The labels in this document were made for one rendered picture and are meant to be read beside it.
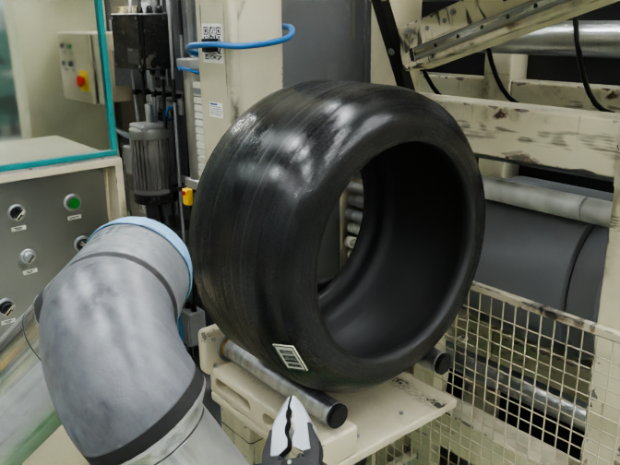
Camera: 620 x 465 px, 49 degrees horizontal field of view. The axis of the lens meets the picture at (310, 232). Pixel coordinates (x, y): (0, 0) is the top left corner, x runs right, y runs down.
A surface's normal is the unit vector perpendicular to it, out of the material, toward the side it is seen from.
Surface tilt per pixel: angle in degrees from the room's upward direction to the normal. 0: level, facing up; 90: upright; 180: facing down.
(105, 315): 36
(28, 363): 75
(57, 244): 90
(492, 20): 90
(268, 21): 90
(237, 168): 56
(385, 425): 0
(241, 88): 90
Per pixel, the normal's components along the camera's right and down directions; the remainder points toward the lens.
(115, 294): 0.25, -0.73
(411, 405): -0.01, -0.95
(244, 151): -0.58, -0.48
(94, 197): 0.64, 0.23
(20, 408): 0.08, 0.37
